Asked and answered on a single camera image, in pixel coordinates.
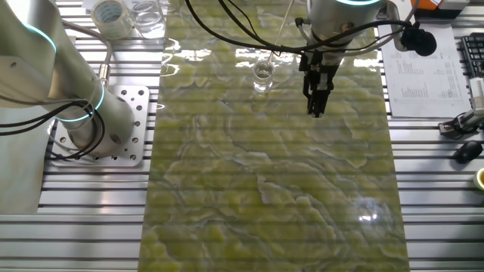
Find grey braided hose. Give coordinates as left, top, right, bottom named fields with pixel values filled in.
left=62, top=19, right=114, bottom=87

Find printed table paper sheet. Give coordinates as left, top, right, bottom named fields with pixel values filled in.
left=377, top=21, right=473, bottom=119

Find grey box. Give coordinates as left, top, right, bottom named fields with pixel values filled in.
left=438, top=0, right=470, bottom=11

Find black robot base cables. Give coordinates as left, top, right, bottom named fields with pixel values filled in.
left=0, top=99, right=107, bottom=161

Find silver camera bracket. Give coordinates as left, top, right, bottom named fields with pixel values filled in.
left=384, top=0, right=408, bottom=53

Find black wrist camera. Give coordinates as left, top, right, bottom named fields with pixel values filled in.
left=399, top=26, right=438, bottom=57

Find green marble pattern mat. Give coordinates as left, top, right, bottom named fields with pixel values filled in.
left=138, top=0, right=411, bottom=272

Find yellowish small tape roll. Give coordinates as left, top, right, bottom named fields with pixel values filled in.
left=473, top=167, right=484, bottom=191

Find black computer keyboard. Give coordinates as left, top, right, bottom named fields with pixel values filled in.
left=460, top=32, right=484, bottom=79

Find small clear glass beaker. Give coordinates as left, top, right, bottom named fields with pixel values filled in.
left=251, top=59, right=275, bottom=94

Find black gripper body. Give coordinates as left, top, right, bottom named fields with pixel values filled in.
left=298, top=50, right=344, bottom=83

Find black computer mouse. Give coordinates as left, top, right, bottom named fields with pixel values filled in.
left=451, top=140, right=484, bottom=165

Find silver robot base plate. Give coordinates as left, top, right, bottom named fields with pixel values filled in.
left=48, top=85, right=151, bottom=168

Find orange box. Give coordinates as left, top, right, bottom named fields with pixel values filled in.
left=410, top=0, right=442, bottom=11

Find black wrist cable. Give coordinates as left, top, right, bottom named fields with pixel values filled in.
left=184, top=0, right=415, bottom=54

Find silver ridged device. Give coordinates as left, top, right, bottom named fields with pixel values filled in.
left=438, top=77, right=484, bottom=138

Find large clear glass beaker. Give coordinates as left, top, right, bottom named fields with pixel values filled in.
left=129, top=0, right=168, bottom=39

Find clear glass stirring rod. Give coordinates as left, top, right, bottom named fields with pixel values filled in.
left=265, top=0, right=296, bottom=68

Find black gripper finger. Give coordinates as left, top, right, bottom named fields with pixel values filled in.
left=302, top=77, right=318, bottom=115
left=312, top=73, right=334, bottom=119

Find clear packing tape roll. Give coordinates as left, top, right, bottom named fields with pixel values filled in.
left=90, top=0, right=134, bottom=41

